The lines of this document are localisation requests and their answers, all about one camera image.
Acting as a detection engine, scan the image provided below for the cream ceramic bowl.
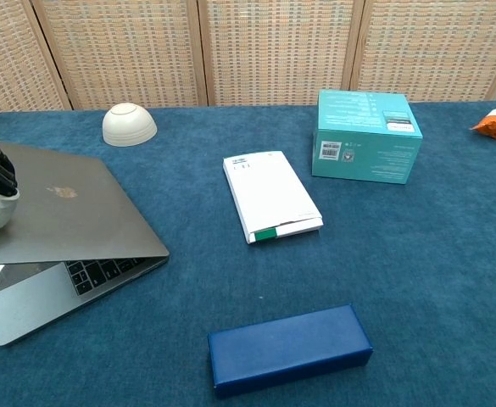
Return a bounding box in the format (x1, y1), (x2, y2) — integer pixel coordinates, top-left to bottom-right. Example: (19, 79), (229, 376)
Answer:
(101, 103), (159, 148)

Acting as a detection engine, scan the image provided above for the teal cardboard box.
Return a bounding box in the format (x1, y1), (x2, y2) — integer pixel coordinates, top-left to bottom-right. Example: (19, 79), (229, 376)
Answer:
(311, 88), (424, 186)

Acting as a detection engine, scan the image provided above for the woven wooden folding screen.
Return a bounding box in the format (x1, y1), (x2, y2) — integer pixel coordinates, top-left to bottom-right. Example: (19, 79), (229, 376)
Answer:
(0, 0), (496, 114)

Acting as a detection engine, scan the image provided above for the flat white box green tab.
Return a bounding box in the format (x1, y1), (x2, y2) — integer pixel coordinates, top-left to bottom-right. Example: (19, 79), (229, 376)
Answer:
(222, 150), (324, 246)

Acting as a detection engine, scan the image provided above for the long dark blue box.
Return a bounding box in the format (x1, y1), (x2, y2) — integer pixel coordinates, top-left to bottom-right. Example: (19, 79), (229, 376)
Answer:
(207, 304), (375, 400)

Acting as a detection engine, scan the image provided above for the grey laptop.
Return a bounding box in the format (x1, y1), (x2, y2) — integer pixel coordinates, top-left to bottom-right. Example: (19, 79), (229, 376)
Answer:
(0, 142), (171, 348)

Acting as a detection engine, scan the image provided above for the blue carpet table cover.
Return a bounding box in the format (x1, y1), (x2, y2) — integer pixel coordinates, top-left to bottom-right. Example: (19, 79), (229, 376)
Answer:
(0, 99), (496, 407)

